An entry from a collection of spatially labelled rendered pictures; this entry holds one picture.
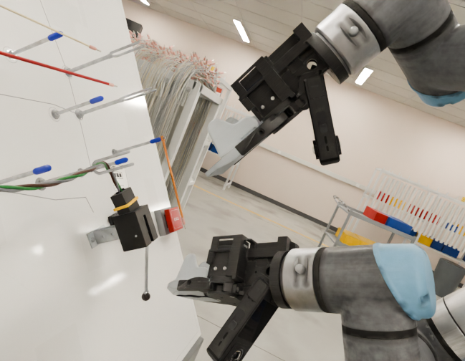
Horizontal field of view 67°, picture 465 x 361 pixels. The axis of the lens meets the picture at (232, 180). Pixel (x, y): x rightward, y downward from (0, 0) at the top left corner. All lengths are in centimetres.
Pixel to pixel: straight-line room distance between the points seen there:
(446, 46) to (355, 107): 835
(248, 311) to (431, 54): 37
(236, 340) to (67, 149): 37
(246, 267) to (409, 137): 859
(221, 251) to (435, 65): 35
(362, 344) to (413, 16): 35
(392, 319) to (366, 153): 843
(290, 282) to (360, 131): 841
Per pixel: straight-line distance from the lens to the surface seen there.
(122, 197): 54
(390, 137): 890
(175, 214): 78
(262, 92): 45
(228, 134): 44
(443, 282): 746
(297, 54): 46
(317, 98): 45
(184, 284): 51
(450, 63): 48
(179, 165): 168
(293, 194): 873
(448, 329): 51
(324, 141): 46
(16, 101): 56
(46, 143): 57
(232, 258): 48
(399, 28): 47
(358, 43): 45
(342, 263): 40
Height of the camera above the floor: 134
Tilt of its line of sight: 8 degrees down
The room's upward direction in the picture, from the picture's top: 23 degrees clockwise
